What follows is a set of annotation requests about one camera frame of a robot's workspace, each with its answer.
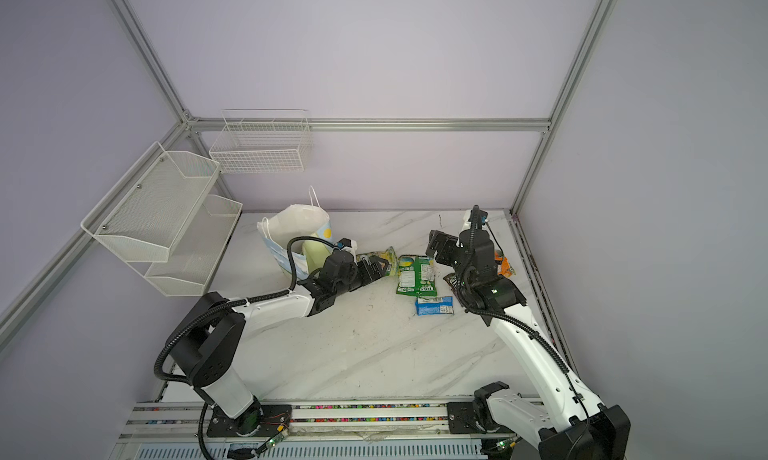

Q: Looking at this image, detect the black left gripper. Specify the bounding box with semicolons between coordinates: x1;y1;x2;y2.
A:
335;254;388;297

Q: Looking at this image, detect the yellow green snack packet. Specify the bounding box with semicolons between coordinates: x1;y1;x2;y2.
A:
356;246;398;277

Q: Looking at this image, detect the small blue box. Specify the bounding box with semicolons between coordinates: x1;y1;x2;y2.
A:
415;296;454;316

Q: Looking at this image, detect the white green paper bag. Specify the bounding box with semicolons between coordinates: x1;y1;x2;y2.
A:
256;186;333;281

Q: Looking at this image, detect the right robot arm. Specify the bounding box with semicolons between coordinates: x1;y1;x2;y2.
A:
426;229;631;459

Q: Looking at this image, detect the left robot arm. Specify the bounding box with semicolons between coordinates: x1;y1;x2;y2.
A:
154;250;390;421

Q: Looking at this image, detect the purple chocolate bar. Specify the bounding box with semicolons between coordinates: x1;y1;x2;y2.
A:
443;273;458;291

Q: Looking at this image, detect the orange snack box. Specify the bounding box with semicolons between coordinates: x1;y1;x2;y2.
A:
494;250;516;278

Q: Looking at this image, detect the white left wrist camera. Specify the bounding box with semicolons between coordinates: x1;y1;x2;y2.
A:
336;238;358;257

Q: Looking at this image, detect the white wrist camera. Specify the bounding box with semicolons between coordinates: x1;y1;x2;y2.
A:
336;238;358;257
461;205;487;232

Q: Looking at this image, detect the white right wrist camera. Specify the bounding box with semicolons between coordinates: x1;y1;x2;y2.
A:
461;205;487;232

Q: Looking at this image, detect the black corrugated cable hose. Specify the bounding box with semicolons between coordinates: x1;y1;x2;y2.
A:
153;236;337;460

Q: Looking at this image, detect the white wire wall basket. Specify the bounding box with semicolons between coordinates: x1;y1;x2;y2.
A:
209;109;313;174

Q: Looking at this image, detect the white mesh wall shelf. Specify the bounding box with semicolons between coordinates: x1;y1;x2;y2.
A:
80;142;242;297

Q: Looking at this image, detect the aluminium frame post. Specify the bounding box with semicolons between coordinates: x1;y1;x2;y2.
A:
106;0;191;125

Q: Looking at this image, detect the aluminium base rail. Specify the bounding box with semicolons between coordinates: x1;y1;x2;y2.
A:
110;395;554;459

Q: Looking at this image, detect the right rear frame post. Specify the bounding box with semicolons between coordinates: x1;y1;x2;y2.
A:
510;0;618;216

